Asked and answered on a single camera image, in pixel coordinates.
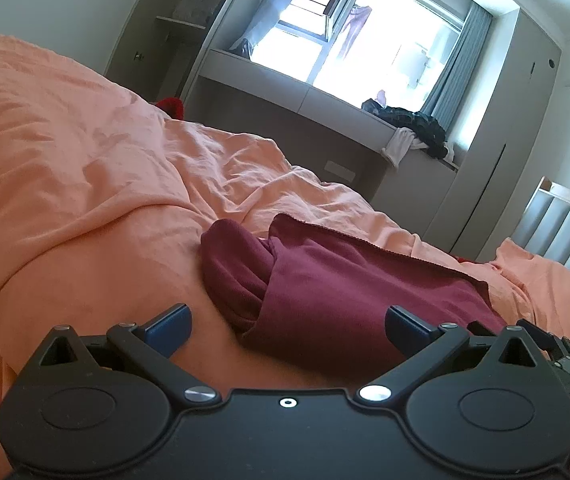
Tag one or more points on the pile of dark clothes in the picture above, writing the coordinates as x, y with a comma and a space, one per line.
415, 122

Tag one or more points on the open beige wardrobe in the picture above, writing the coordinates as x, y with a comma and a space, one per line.
165, 35

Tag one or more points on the sheer blue-grey curtain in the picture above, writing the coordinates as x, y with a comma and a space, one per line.
270, 15

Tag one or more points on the thick blue-grey curtain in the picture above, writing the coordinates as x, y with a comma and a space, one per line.
460, 60

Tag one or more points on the purple hanging garment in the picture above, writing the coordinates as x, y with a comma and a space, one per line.
354, 30

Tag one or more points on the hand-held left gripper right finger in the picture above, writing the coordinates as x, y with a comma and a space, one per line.
407, 327

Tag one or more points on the window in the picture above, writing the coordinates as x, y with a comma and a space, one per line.
390, 45

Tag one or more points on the white garment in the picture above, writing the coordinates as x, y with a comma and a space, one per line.
400, 145

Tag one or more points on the orange blanket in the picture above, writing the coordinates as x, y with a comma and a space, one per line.
80, 170

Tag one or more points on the closed beige wardrobe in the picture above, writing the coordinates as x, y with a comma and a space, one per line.
505, 135

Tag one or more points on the grey padded headboard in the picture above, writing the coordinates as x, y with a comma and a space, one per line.
560, 230

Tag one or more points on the maroon long-sleeve shirt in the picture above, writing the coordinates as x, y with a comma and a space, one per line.
340, 290

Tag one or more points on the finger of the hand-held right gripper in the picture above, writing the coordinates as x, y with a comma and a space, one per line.
477, 327
540, 337

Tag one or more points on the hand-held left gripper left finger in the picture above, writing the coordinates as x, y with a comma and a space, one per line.
170, 330

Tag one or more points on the red object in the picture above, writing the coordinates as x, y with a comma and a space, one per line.
171, 107

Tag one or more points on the beige window bench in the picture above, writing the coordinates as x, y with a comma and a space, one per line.
265, 85

